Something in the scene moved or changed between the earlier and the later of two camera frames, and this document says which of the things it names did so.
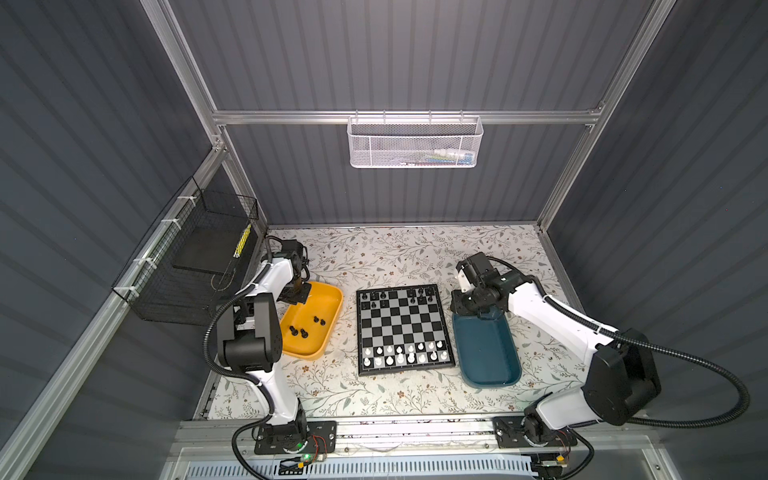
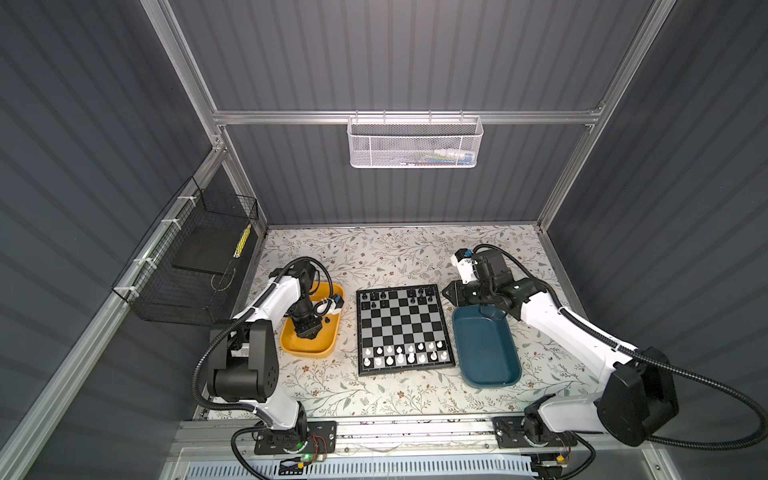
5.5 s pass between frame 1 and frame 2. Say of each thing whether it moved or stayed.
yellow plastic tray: stayed
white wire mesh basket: stayed
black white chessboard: stayed
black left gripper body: moved
